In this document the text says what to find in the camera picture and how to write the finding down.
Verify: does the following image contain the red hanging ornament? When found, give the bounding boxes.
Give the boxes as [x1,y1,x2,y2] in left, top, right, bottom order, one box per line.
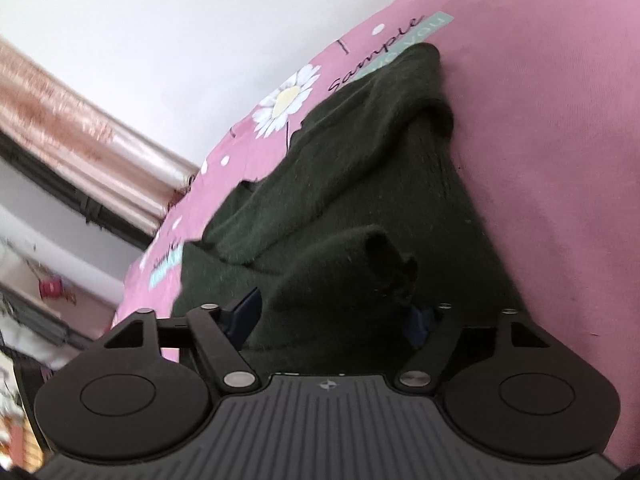
[38,276,77,304]

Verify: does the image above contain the beige pink curtain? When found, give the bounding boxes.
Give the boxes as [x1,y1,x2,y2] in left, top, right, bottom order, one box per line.
[1,41,198,235]

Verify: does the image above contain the dark wooden door frame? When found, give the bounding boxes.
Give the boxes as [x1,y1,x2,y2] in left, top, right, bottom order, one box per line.
[1,132,152,249]

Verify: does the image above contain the dark green knit sweater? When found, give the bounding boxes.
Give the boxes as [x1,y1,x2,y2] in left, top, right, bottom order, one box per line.
[172,42,522,377]

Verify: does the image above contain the pink floral bed sheet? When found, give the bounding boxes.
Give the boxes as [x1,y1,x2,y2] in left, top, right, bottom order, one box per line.
[110,0,640,396]

